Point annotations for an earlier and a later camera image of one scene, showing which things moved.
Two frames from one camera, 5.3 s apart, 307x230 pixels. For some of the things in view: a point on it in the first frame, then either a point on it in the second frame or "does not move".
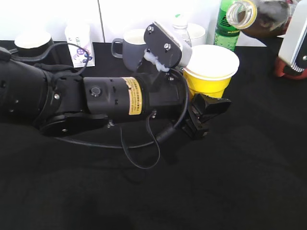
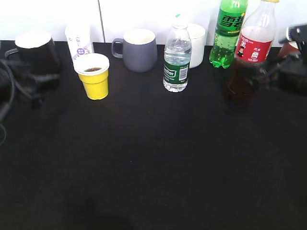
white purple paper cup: [79, 34] does not move
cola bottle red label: [269, 17] -> [254, 43]
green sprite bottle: [226, 35] does not move
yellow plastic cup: [210, 70] -> [92, 69]
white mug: [196, 33] does not move
